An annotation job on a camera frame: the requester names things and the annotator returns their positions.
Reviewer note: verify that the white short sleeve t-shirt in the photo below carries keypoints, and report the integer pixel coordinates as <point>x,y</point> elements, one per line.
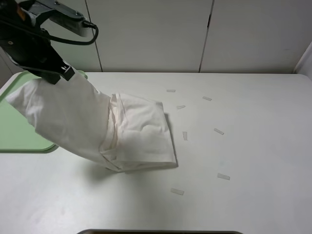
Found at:
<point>121,132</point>

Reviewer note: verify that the green plastic tray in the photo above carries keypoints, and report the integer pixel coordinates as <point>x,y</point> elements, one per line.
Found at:
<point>16,134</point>

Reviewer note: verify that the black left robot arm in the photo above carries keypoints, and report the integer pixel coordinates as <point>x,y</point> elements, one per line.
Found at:
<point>7,9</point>

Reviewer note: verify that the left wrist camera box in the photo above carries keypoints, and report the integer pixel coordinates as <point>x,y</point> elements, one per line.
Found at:
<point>55,11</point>

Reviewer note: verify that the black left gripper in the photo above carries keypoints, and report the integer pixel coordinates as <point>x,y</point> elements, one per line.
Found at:
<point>28,48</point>

